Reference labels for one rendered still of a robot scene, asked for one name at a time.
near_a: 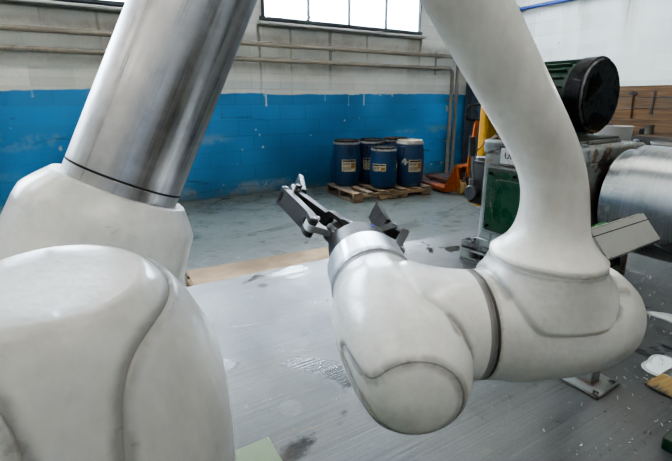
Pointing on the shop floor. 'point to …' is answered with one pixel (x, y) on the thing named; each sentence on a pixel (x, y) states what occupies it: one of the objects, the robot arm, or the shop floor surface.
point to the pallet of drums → (377, 168)
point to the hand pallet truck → (458, 180)
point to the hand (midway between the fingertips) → (338, 199)
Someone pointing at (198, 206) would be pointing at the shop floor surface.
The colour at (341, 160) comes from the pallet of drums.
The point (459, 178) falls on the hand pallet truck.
